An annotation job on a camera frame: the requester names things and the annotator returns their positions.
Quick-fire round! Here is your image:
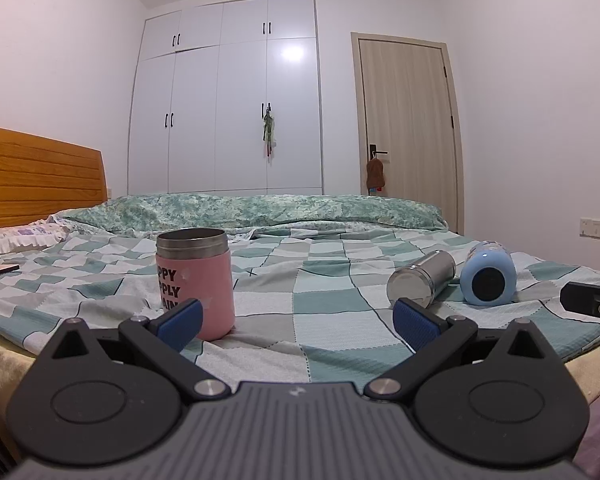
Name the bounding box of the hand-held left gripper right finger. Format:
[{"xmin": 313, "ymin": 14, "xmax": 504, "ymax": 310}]
[{"xmin": 362, "ymin": 297, "xmax": 563, "ymax": 403}]

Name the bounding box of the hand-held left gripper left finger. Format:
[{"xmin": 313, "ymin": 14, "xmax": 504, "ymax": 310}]
[{"xmin": 39, "ymin": 298, "xmax": 232, "ymax": 404}]

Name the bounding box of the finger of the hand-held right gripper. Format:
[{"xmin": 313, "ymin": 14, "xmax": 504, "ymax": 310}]
[{"xmin": 560, "ymin": 281, "xmax": 600, "ymax": 352}]

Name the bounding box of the silver steel cup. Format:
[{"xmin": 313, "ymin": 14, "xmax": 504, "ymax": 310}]
[{"xmin": 386, "ymin": 249, "xmax": 457, "ymax": 309}]

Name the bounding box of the light blue cup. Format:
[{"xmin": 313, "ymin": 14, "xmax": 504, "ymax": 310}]
[{"xmin": 459, "ymin": 240, "xmax": 518, "ymax": 307}]

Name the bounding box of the pink steel cup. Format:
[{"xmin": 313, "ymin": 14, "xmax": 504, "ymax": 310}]
[{"xmin": 155, "ymin": 228, "xmax": 237, "ymax": 341}]

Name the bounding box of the checked green bed sheet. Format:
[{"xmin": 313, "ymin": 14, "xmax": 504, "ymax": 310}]
[{"xmin": 0, "ymin": 226, "xmax": 600, "ymax": 397}]

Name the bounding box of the green floral quilt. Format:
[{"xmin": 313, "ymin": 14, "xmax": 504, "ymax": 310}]
[{"xmin": 60, "ymin": 192, "xmax": 449, "ymax": 241}]

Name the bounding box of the purple floral pillow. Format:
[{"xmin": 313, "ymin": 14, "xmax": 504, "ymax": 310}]
[{"xmin": 0, "ymin": 220, "xmax": 77, "ymax": 264}]

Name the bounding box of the beige mattress pad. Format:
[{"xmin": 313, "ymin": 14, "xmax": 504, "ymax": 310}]
[{"xmin": 0, "ymin": 324, "xmax": 40, "ymax": 463}]

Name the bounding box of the beige door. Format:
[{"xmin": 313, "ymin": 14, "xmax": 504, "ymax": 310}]
[{"xmin": 350, "ymin": 32, "xmax": 465, "ymax": 236}]

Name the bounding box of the wooden headboard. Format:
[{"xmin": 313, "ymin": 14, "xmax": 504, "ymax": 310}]
[{"xmin": 0, "ymin": 124, "xmax": 106, "ymax": 231}]

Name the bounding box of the green hanging ornament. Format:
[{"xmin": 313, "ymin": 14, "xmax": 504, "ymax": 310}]
[{"xmin": 261, "ymin": 102, "xmax": 277, "ymax": 161}]

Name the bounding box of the white wardrobe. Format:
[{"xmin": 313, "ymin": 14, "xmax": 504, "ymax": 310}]
[{"xmin": 127, "ymin": 0, "xmax": 325, "ymax": 196}]

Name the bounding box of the brown bag on handle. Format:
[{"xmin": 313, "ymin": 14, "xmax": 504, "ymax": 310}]
[{"xmin": 364, "ymin": 157, "xmax": 386, "ymax": 192}]

